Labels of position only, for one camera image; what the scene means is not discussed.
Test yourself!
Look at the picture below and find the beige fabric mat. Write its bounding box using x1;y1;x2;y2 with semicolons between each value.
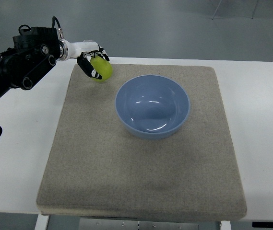
36;64;247;222

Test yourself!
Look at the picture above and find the white table leg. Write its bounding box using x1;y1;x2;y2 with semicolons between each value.
220;220;232;230
34;214;49;230

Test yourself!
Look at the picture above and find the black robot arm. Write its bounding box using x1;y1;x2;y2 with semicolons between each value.
0;17;61;98

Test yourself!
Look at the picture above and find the blue ceramic bowl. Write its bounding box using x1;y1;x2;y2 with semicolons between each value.
115;75;191;140

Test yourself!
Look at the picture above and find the green pear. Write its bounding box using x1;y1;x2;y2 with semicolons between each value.
90;56;113;82

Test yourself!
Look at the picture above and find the white left table leg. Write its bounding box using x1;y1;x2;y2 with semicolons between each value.
34;214;49;230

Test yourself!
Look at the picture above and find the white right table leg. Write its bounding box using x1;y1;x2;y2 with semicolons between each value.
220;220;232;230

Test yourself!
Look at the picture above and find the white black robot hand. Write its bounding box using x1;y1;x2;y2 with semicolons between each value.
59;39;109;79

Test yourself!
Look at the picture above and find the black bar device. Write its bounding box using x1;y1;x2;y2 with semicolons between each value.
252;222;273;229

